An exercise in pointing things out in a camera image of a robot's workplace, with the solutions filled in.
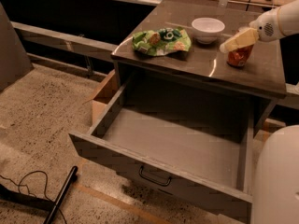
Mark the open grey drawer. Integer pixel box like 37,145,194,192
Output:
68,75,271,224

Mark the thin black cable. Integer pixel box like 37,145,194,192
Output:
0,170,68,224

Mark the grey metal rail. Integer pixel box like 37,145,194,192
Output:
12,21,117,62

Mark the red coke can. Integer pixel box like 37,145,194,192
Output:
227,45,253,67

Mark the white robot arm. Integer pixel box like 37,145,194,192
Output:
220,0,299,224

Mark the black drawer handle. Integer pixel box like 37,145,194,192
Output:
138,166,172,187

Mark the black pole on floor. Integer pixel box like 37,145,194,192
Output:
43,166,78,224

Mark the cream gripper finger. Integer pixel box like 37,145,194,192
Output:
220,27,259,53

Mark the white ceramic bowl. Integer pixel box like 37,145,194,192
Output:
192,18,225,44

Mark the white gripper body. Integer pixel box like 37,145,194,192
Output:
249,8,284,42

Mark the grey cabinet counter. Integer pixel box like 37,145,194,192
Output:
110,0,288,110

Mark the green chip bag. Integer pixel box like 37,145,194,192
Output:
132,27,192,57

